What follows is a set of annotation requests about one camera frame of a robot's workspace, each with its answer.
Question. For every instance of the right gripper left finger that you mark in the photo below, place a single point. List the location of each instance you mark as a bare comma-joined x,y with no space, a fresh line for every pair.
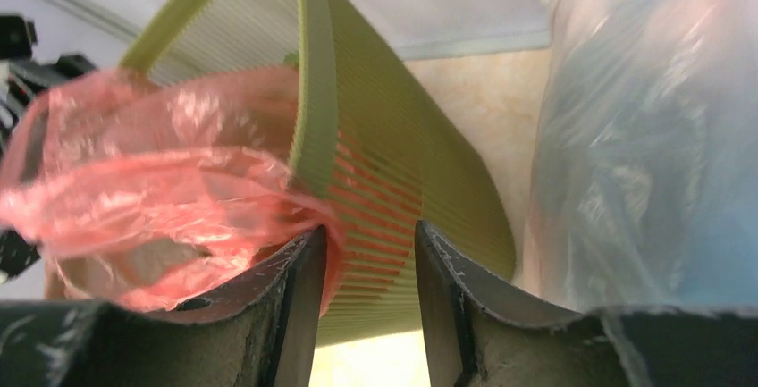
258,329

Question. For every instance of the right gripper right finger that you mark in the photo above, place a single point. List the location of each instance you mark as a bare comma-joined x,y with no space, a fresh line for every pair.
480,330

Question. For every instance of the red plastic trash bag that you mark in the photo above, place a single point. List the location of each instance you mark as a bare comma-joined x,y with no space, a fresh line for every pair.
150,196

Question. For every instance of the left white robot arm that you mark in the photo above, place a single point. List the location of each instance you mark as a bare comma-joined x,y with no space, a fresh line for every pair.
23,132

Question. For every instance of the green mesh trash bin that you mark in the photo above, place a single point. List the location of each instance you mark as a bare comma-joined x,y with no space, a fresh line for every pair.
369,140

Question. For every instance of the large translucent plastic bag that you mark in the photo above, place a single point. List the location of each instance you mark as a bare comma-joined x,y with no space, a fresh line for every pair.
644,179

